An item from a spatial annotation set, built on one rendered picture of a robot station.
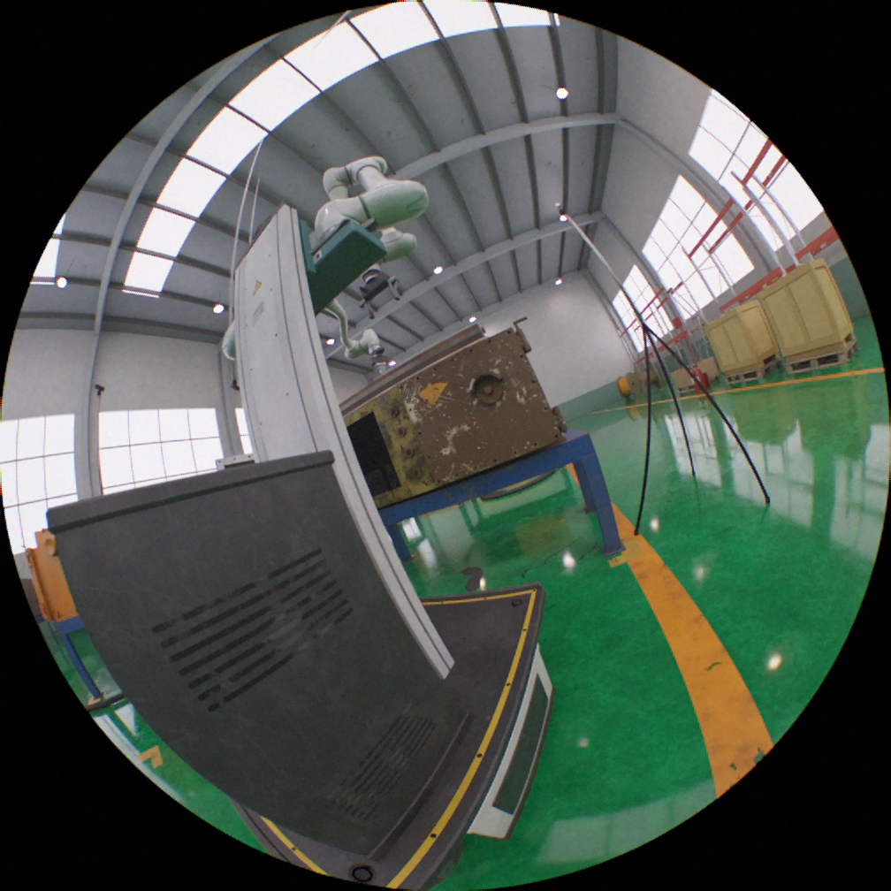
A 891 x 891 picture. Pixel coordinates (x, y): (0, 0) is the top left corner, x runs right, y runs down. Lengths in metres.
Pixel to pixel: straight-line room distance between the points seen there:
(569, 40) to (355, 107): 6.18
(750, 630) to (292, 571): 1.06
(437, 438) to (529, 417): 0.45
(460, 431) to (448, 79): 8.77
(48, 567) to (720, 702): 3.74
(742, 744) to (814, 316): 4.09
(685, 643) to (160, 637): 1.05
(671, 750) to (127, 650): 0.87
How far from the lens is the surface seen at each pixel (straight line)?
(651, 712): 0.85
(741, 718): 0.86
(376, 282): 1.13
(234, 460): 1.65
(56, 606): 3.24
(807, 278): 4.31
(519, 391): 1.20
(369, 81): 8.41
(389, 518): 1.60
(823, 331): 4.37
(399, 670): 0.38
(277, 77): 8.23
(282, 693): 0.30
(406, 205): 0.96
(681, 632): 1.01
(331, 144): 8.61
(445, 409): 1.27
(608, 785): 0.79
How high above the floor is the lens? 0.78
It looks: 3 degrees up
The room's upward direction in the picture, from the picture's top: 22 degrees counter-clockwise
